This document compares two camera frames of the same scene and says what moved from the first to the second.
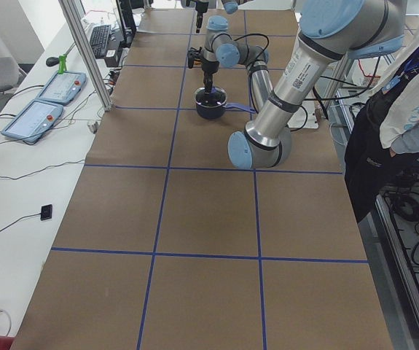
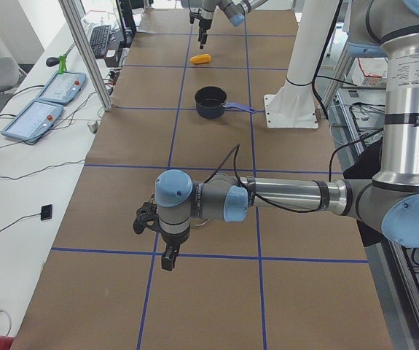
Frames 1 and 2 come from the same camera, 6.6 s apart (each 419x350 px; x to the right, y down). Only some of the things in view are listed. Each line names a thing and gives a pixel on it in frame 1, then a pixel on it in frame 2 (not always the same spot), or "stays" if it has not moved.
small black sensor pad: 46,212 stays
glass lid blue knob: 217,98 → 198,222
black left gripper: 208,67 → 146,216
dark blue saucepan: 213,105 stays
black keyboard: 99,39 stays
